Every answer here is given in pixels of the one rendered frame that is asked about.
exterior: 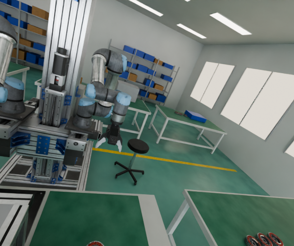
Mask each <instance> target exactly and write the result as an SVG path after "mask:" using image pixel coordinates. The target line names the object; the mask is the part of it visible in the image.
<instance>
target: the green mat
mask: <svg viewBox="0 0 294 246"><path fill-rule="evenodd" d="M93 241H99V242H100V243H102V244H103V245H104V246H149V245H148V240H147V234H146V230H145V225H144V221H143V216H142V212H141V207H140V203H139V198H138V196H132V195H115V194H97V193H80V192H62V191H50V192H49V195H48V198H47V200H46V203H45V205H44V208H43V211H42V214H41V216H40V219H39V221H38V224H37V227H36V229H35V232H34V235H33V237H32V240H31V242H30V245H29V246H86V245H87V244H89V243H90V242H93Z"/></svg>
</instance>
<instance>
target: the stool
mask: <svg viewBox="0 0 294 246"><path fill-rule="evenodd" d="M127 146H128V147H129V149H130V150H132V151H133V152H134V154H133V157H132V159H131V161H130V164H129V167H128V168H127V167H126V166H124V165H122V164H121V163H119V162H117V161H116V162H115V163H114V165H116V164H118V165H119V166H121V167H123V168H124V169H126V170H124V171H122V172H120V173H118V174H116V176H115V178H116V179H117V176H120V175H122V174H124V173H126V172H129V173H130V175H131V177H132V178H133V180H134V185H136V184H137V180H136V179H135V177H134V175H133V174H132V171H133V172H141V173H142V175H144V171H143V170H136V169H131V167H132V165H133V162H134V160H135V157H136V155H137V153H139V154H145V153H147V152H148V151H149V146H148V144H147V143H145V142H144V141H142V140H139V139H130V140H129V141H128V143H127Z"/></svg>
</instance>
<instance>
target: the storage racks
mask: <svg viewBox="0 0 294 246"><path fill-rule="evenodd" d="M0 3H2V4H5V3H3V2H0ZM5 5H7V6H10V5H8V4H5ZM10 7H12V8H15V7H13V6H10ZM15 9H17V10H19V20H18V26H15V25H12V26H15V27H17V28H18V43H17V57H16V58H14V57H11V58H13V59H16V64H18V60H20V61H23V65H24V62H27V63H30V64H34V63H31V62H28V61H26V60H21V59H18V58H19V45H22V46H24V50H25V47H28V48H31V49H34V48H33V47H29V46H26V45H23V44H20V43H19V40H20V29H23V30H25V34H24V38H25V39H26V33H27V31H29V30H27V29H24V28H21V27H20V22H21V11H22V12H25V11H23V10H21V1H19V9H18V8H15ZM25 13H26V20H25V22H27V19H28V14H30V13H28V12H25ZM30 15H32V16H34V17H37V18H39V19H42V20H45V19H43V18H40V17H38V16H35V15H33V14H30ZM45 21H47V22H48V20H45ZM29 32H31V33H34V34H37V33H35V32H32V31H29ZM37 35H40V34H37ZM40 36H42V37H45V38H46V37H47V36H43V35H40ZM111 41H112V39H110V43H109V47H108V49H110V46H111ZM111 47H113V48H116V47H114V46H111ZM116 49H118V50H121V49H119V48H116ZM34 50H37V49H34ZM37 51H40V50H37ZM121 51H124V50H121ZM40 52H43V51H40ZM124 52H126V51H124ZM136 52H137V49H136V51H135V55H133V54H131V53H129V52H126V53H129V54H131V55H132V57H131V61H132V58H133V56H134V58H133V61H132V64H131V67H128V66H127V67H128V71H129V68H130V71H129V74H128V77H127V79H124V78H121V77H119V78H121V79H124V80H125V82H127V81H130V80H128V78H129V75H130V72H131V69H134V68H132V65H133V62H134V59H135V56H136ZM43 53H45V52H43ZM136 57H138V56H136ZM139 58H141V57H139ZM141 59H143V58H141ZM143 60H146V59H143ZM159 60H160V59H158V62H159ZM131 61H130V62H131ZM146 61H148V60H146ZM148 62H151V61H148ZM158 62H157V63H154V62H151V63H153V66H154V64H156V67H155V70H154V73H155V71H156V68H157V66H158V65H159V64H158ZM34 65H37V66H40V67H43V66H41V65H38V63H37V64H34ZM153 66H152V69H153ZM159 66H161V65H159ZM161 67H164V66H161ZM164 68H166V67H164ZM179 68H180V67H179ZM179 68H178V70H177V72H176V71H174V69H175V66H174V68H173V70H171V69H169V68H166V69H169V70H171V71H172V73H171V76H172V74H173V72H176V75H175V77H174V80H175V78H176V76H177V73H178V71H179ZM134 70H137V69H134ZM137 71H139V70H137ZM139 72H142V71H139ZM142 73H145V72H142ZM154 73H153V75H150V74H148V75H149V77H150V76H152V78H151V81H150V84H151V82H152V79H153V77H156V78H159V79H162V78H160V77H157V76H154ZM145 74H147V73H145ZM171 76H170V77H171ZM149 77H148V79H149ZM162 80H163V79H162ZM174 80H173V82H170V83H172V85H173V83H174ZM164 81H166V80H164ZM130 82H133V81H130ZM167 82H168V83H169V81H167ZM134 83H137V84H140V85H143V86H145V88H144V90H145V89H146V87H148V89H147V92H146V95H145V97H143V96H140V95H139V94H138V96H140V97H141V100H142V98H144V101H145V98H146V96H147V93H148V90H149V88H152V87H150V84H149V86H146V85H144V84H143V83H141V82H138V81H136V82H134ZM168 83H167V85H166V88H167V86H168ZM172 85H171V87H170V89H169V92H166V88H165V90H163V91H161V90H158V89H155V88H152V89H155V90H158V91H161V92H163V95H164V93H167V94H168V95H169V93H170V90H171V88H172ZM168 95H167V97H166V99H165V102H166V100H167V98H168ZM146 99H150V98H148V97H147V98H146ZM150 100H153V99H150ZM144 101H143V102H144ZM153 101H156V100H153ZM156 102H159V101H156ZM165 102H164V103H163V102H159V105H160V103H163V106H164V105H165Z"/></svg>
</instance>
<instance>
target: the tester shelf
mask: <svg viewBox="0 0 294 246"><path fill-rule="evenodd" d="M33 201H34V194H15V193H0V246H13V245H14V243H15V241H16V238H17V236H18V234H19V232H20V230H21V228H22V225H23V223H24V221H25V219H26V217H27V215H28V212H29V210H30V208H31V206H32V204H33Z"/></svg>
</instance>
